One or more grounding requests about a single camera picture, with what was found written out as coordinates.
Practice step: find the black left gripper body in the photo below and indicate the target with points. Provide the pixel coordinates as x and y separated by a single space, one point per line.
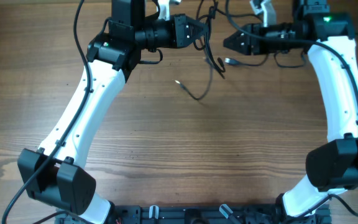
179 20

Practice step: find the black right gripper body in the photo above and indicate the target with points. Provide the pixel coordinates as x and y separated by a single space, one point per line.
259 43

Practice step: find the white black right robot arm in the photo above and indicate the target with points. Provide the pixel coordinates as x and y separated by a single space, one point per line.
329 41

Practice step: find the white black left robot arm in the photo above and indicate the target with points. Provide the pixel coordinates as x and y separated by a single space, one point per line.
55 173

